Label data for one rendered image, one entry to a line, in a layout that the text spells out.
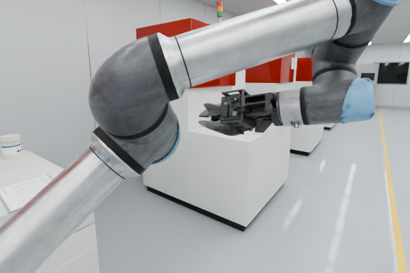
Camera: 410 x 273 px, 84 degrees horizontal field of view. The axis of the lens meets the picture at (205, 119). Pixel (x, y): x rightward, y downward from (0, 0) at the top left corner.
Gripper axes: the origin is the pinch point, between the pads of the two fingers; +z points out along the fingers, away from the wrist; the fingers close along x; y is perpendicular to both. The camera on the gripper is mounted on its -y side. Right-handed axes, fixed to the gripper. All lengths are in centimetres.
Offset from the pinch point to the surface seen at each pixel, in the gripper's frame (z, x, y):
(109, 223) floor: 162, 59, -98
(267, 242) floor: 33, 60, -154
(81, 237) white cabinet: 47, 37, -2
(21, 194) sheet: 54, 23, 16
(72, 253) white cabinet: 48, 41, 0
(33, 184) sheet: 58, 21, 12
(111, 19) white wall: 219, -180, -92
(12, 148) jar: 95, 8, 9
